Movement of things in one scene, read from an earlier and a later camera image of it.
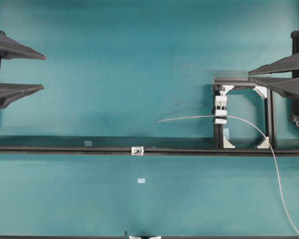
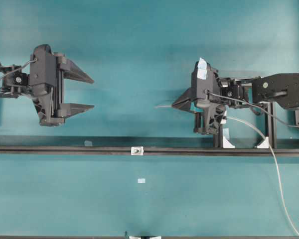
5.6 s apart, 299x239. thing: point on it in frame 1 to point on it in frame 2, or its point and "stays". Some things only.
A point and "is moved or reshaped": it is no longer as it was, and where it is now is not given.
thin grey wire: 259,130 is moved or reshaped
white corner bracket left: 226,144 stays
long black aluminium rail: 217,151 stays
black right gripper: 296,86 to 208,101
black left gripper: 2,94 to 46,83
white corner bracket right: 265,144 stays
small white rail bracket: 137,151 stays
